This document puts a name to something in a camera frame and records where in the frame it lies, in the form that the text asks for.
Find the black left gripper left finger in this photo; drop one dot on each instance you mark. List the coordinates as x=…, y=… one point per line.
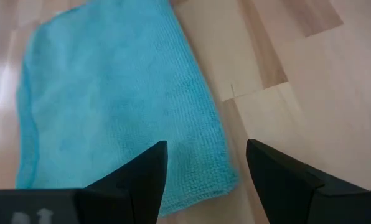
x=135, y=193

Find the blue microfiber towel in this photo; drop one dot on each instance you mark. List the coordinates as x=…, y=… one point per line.
x=110, y=93

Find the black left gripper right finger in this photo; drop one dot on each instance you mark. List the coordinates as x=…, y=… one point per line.
x=285, y=193

